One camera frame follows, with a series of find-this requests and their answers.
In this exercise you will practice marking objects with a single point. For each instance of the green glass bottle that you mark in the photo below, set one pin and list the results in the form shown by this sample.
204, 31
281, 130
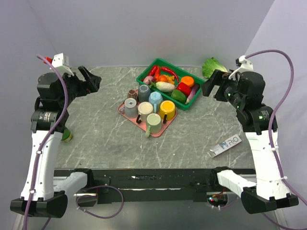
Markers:
67, 135

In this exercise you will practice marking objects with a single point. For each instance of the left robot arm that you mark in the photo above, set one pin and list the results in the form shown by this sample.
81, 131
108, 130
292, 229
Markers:
40, 197

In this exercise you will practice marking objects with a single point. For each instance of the dark blue-grey mug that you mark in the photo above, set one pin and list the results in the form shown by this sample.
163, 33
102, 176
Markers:
144, 92

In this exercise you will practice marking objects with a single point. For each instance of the brown striped cup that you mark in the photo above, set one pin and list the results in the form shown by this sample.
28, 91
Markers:
132, 94

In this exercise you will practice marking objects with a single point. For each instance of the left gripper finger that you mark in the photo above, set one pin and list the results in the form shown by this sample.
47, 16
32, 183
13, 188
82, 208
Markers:
93, 83
86, 74

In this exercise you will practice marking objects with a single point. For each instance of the green bell pepper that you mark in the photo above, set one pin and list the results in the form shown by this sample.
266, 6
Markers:
178, 96

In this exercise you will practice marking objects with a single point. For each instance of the white printed card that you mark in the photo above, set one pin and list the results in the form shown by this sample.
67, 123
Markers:
225, 145

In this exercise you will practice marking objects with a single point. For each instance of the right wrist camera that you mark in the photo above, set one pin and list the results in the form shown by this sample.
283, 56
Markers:
244, 65

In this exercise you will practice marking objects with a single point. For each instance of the cream mug black handle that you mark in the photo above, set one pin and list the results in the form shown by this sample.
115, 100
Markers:
144, 109

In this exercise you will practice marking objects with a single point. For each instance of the green plastic basket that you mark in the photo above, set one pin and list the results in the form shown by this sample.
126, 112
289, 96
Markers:
167, 95

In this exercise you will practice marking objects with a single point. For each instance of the red bell pepper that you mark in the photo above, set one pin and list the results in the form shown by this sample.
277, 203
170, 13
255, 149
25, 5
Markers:
184, 88

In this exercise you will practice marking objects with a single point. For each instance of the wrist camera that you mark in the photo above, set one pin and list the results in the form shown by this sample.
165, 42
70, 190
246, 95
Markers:
244, 65
61, 63

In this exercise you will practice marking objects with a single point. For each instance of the light blue mug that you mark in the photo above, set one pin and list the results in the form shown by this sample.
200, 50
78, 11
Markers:
155, 99

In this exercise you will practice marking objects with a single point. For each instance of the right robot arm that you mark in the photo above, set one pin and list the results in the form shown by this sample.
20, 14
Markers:
245, 94

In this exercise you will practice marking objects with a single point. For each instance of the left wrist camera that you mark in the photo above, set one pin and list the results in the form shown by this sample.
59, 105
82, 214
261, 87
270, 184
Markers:
61, 63

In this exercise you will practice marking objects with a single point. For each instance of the purple onion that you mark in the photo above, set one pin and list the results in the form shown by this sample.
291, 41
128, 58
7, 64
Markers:
149, 79

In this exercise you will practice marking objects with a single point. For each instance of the white radish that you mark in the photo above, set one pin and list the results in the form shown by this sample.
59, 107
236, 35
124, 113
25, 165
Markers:
165, 86

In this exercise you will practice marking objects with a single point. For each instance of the orange fruit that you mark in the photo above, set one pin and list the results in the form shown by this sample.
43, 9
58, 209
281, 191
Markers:
188, 80

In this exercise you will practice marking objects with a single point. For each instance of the light green mug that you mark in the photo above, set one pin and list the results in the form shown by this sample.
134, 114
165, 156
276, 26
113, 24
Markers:
153, 124

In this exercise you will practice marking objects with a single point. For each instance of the orange yellow vegetable piece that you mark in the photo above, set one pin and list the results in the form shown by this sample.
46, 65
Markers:
166, 78

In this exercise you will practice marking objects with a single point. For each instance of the pink tray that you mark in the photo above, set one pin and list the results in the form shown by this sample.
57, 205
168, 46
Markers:
142, 125

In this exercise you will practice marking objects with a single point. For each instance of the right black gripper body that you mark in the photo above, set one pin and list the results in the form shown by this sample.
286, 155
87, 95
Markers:
227, 88

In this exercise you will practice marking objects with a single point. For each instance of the lettuce head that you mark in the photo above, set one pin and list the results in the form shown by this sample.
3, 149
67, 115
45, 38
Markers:
210, 65

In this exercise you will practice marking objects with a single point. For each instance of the red chili pepper pair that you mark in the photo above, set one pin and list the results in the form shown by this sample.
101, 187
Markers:
155, 71

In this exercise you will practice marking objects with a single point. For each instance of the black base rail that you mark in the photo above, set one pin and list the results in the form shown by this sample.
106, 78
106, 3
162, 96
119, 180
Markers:
145, 185

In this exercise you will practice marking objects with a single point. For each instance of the grey mug pink rim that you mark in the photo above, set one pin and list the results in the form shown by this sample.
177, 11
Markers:
129, 108

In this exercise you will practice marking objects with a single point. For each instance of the purple eggplant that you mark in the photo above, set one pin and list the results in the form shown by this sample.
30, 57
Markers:
194, 90

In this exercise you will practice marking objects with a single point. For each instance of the yellow mug black handle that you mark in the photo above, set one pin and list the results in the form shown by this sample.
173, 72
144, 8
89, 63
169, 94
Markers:
167, 110

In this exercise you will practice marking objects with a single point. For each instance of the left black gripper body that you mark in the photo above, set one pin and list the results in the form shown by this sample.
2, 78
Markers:
77, 88

